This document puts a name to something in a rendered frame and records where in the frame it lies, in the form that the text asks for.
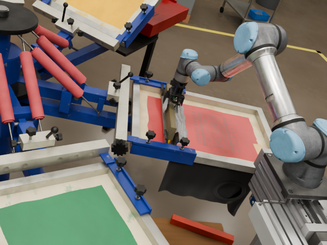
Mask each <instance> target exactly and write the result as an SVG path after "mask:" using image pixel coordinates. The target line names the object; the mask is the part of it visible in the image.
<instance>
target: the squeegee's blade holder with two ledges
mask: <svg viewBox="0 0 327 245"><path fill-rule="evenodd" d="M163 97H164V96H161V104H162V118H163V135H164V130H165V129H166V122H165V112H164V113H163Z"/></svg>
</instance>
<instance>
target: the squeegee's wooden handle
mask: <svg viewBox="0 0 327 245"><path fill-rule="evenodd" d="M171 86H172V85H170V84H166V86H165V90H164V93H163V96H164V94H165V93H166V91H167V90H169V88H170V87H171ZM165 122H166V130H167V136H168V140H173V138H174V135H175V132H176V130H177V128H176V119H175V110H174V104H173V103H168V105H167V108H166V111H165Z"/></svg>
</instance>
